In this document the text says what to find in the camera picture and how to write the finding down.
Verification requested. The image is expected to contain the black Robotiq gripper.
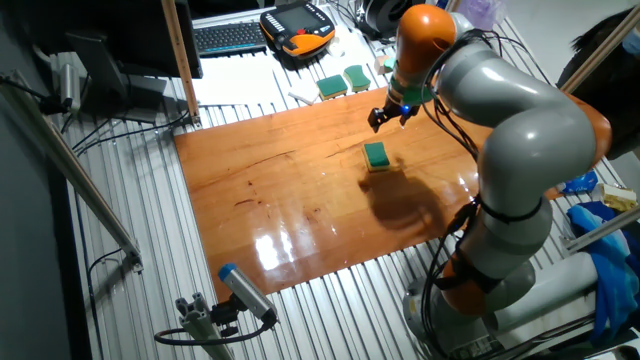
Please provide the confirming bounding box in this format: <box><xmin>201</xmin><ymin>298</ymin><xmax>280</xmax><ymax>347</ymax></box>
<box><xmin>367</xmin><ymin>97</ymin><xmax>421</xmax><ymax>134</ymax></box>

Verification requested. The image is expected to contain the wavy green yellow sponge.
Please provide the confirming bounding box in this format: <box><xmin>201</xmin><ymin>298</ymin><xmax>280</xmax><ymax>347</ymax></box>
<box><xmin>342</xmin><ymin>64</ymin><xmax>372</xmax><ymax>94</ymax></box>

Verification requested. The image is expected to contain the white foam block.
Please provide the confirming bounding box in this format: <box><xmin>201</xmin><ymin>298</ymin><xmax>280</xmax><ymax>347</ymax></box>
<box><xmin>288</xmin><ymin>82</ymin><xmax>321</xmax><ymax>106</ymax></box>

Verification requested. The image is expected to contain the glossy wooden board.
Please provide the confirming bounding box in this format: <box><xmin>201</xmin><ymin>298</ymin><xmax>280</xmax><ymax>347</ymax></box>
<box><xmin>173</xmin><ymin>85</ymin><xmax>565</xmax><ymax>304</ymax></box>

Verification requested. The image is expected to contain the orange black teach pendant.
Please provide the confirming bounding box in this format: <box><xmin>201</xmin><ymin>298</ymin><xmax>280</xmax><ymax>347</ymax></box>
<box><xmin>258</xmin><ymin>0</ymin><xmax>337</xmax><ymax>60</ymax></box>

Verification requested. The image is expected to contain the purple plastic bag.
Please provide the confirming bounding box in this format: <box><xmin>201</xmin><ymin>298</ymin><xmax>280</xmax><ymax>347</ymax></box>
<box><xmin>455</xmin><ymin>0</ymin><xmax>509</xmax><ymax>31</ymax></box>

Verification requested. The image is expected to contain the white paper sheet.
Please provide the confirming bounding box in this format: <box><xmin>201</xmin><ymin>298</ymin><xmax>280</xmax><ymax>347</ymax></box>
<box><xmin>192</xmin><ymin>49</ymin><xmax>296</xmax><ymax>107</ymax></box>

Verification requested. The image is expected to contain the black computer keyboard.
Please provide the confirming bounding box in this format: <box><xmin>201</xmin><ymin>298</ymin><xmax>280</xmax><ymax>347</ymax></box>
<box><xmin>192</xmin><ymin>20</ymin><xmax>269</xmax><ymax>57</ymax></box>

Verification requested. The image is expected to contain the blue tissue packet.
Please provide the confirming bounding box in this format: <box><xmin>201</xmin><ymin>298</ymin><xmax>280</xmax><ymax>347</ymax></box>
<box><xmin>557</xmin><ymin>169</ymin><xmax>600</xmax><ymax>196</ymax></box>

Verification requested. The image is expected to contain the person in dark clothes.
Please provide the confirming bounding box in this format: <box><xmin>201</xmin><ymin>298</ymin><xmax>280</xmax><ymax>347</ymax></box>
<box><xmin>555</xmin><ymin>7</ymin><xmax>640</xmax><ymax>161</ymax></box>

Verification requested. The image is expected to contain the yellow white packet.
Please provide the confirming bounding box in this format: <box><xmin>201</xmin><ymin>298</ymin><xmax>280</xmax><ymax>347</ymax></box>
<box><xmin>598</xmin><ymin>182</ymin><xmax>639</xmax><ymax>213</ymax></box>

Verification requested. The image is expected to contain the blue cloth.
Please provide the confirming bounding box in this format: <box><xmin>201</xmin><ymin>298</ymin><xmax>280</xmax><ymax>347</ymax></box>
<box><xmin>566</xmin><ymin>200</ymin><xmax>640</xmax><ymax>346</ymax></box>

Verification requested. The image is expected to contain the black computer monitor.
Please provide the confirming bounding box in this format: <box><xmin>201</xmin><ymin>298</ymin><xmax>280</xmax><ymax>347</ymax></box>
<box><xmin>22</xmin><ymin>0</ymin><xmax>204</xmax><ymax>124</ymax></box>

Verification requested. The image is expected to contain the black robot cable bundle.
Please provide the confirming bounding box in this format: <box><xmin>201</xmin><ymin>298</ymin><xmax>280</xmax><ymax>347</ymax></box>
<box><xmin>418</xmin><ymin>28</ymin><xmax>551</xmax><ymax>360</ymax></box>

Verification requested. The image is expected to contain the tan frame post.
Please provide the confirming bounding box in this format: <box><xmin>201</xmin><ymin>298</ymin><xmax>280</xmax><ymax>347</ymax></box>
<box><xmin>160</xmin><ymin>0</ymin><xmax>202</xmax><ymax>129</ymax></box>

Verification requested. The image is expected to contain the silver camera with blue cap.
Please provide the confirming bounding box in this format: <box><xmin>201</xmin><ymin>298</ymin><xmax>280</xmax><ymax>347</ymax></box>
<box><xmin>217</xmin><ymin>262</ymin><xmax>279</xmax><ymax>326</ymax></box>

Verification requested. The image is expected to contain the short aluminium profile mount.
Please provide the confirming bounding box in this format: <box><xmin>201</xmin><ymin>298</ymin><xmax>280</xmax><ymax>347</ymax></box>
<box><xmin>174</xmin><ymin>292</ymin><xmax>236</xmax><ymax>360</ymax></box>

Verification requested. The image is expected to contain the black camera cable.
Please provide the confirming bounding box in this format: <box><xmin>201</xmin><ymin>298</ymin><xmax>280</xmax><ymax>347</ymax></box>
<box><xmin>153</xmin><ymin>309</ymin><xmax>279</xmax><ymax>347</ymax></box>

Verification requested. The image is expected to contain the silver depth camera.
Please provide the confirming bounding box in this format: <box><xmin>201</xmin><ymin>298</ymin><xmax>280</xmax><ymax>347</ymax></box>
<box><xmin>58</xmin><ymin>63</ymin><xmax>83</xmax><ymax>112</ymax></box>

